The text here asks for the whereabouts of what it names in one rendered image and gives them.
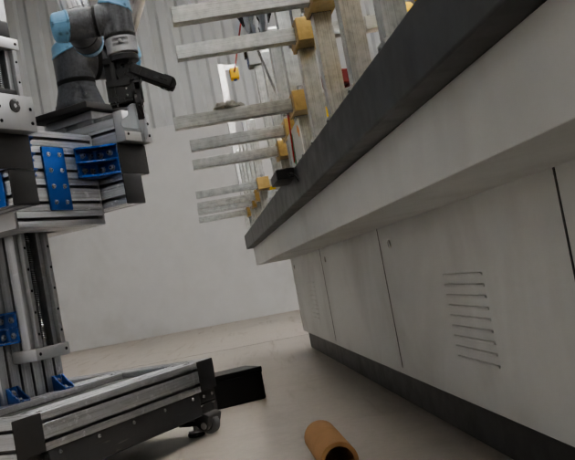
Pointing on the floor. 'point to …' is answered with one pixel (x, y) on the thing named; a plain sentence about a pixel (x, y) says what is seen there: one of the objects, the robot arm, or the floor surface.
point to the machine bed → (474, 311)
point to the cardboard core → (328, 443)
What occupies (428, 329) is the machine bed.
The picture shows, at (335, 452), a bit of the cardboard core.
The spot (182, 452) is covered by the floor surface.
